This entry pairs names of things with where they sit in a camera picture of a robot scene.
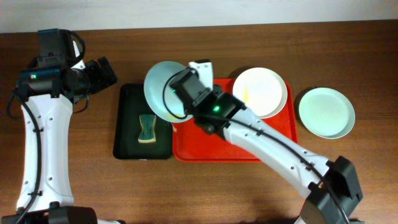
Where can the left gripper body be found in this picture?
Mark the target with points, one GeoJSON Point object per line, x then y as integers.
{"type": "Point", "coordinates": [87, 78]}

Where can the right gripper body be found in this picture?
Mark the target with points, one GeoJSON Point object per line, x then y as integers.
{"type": "Point", "coordinates": [191, 109]}

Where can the light blue plate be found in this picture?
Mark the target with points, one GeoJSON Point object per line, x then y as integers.
{"type": "Point", "coordinates": [171, 108]}

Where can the green and yellow sponge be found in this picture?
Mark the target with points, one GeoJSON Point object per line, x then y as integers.
{"type": "Point", "coordinates": [147, 134]}

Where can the white plate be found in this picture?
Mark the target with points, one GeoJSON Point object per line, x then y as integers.
{"type": "Point", "coordinates": [262, 90]}

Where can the pale green plate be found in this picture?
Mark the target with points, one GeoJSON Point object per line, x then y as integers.
{"type": "Point", "coordinates": [326, 113]}

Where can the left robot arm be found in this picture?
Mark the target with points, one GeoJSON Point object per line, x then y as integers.
{"type": "Point", "coordinates": [46, 195]}

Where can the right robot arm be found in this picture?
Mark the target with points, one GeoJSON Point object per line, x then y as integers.
{"type": "Point", "coordinates": [331, 189]}

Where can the red plastic tray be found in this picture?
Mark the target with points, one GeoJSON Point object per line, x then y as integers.
{"type": "Point", "coordinates": [192, 144]}

